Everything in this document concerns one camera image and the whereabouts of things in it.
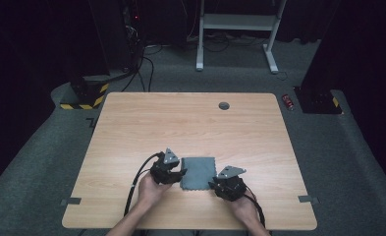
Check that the black yellow striped stand base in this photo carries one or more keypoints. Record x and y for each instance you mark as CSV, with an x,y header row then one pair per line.
x,y
87,95

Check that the grey cloth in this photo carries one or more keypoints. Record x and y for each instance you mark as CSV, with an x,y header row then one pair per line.
x,y
197,173

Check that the grey tape strip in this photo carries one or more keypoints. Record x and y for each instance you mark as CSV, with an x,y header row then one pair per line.
x,y
308,199
71,201

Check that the person's left hand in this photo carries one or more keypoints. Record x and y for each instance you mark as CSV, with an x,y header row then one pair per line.
x,y
150,193

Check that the dark equipment rack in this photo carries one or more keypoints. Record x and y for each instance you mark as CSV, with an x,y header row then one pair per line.
x,y
131,29

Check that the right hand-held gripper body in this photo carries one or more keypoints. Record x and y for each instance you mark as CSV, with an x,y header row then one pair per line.
x,y
231,187

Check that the grey table grommet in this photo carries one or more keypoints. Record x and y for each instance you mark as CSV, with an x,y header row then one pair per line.
x,y
224,106

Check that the white metal stand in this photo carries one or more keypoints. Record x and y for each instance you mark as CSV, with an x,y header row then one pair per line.
x,y
238,23

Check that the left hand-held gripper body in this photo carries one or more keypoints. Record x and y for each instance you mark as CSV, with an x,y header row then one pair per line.
x,y
162,170

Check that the red can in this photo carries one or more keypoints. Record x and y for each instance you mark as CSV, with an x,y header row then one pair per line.
x,y
287,102

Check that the person's right hand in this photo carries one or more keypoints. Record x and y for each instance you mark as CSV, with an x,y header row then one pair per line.
x,y
244,209

